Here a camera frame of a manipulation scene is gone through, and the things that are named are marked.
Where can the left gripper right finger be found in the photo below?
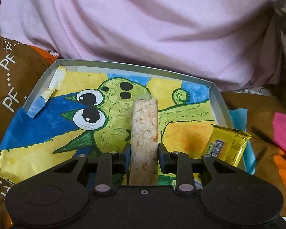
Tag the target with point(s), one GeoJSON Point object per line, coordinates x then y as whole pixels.
{"type": "Point", "coordinates": [183, 167]}

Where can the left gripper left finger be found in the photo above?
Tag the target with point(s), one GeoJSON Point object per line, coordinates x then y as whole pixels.
{"type": "Point", "coordinates": [104, 167]}

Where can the rice cracker bar packet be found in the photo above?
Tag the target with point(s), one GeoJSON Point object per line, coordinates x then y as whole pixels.
{"type": "Point", "coordinates": [144, 141]}

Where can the yellow snack bar packet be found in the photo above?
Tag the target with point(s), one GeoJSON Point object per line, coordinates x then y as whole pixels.
{"type": "Point", "coordinates": [227, 144]}

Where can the grey shallow box tray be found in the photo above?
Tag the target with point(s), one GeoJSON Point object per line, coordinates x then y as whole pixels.
{"type": "Point", "coordinates": [124, 114]}

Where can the colourful cartoon bed blanket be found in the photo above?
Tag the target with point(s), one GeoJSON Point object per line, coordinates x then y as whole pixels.
{"type": "Point", "coordinates": [265, 119]}

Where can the brown PF patterned pillow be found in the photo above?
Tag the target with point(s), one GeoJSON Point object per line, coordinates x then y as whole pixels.
{"type": "Point", "coordinates": [21, 66]}

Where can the pink hanging sheet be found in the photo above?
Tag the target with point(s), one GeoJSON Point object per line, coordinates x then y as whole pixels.
{"type": "Point", "coordinates": [230, 42]}

